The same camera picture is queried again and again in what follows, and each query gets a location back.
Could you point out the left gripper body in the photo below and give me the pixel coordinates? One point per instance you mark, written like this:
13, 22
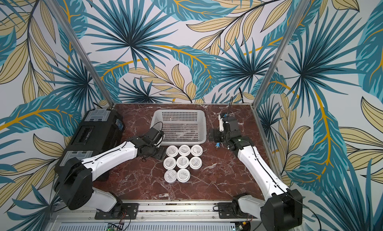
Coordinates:
156, 152

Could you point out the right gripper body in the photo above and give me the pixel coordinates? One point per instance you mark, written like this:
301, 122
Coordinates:
218, 134

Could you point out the white plastic basket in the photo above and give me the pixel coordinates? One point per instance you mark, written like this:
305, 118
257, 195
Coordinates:
180, 126

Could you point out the white yogurt cup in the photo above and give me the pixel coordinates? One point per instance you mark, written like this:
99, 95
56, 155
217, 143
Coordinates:
184, 150
183, 175
169, 163
172, 151
195, 163
170, 176
182, 162
196, 150

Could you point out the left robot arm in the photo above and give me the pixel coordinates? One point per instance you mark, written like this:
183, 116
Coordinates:
75, 180

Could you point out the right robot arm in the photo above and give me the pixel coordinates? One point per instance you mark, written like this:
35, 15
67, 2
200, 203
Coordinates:
282, 208

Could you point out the black toolbox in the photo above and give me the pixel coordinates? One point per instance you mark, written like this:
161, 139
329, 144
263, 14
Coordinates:
99, 131

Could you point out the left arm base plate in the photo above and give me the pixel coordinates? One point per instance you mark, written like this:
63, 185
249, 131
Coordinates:
121, 212

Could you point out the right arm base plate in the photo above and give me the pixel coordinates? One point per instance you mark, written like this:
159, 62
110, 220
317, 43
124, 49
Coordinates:
231, 211

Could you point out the aluminium rail frame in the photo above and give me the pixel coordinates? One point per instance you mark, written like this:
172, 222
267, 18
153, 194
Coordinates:
146, 215

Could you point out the left aluminium corner post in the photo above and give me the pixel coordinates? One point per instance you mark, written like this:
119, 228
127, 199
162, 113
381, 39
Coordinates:
56, 10

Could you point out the aluminium corner post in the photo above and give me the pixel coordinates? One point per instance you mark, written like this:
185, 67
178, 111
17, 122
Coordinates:
56, 10
297, 15

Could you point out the right aluminium corner post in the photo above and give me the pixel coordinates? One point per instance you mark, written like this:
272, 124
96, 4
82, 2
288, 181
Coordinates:
297, 15

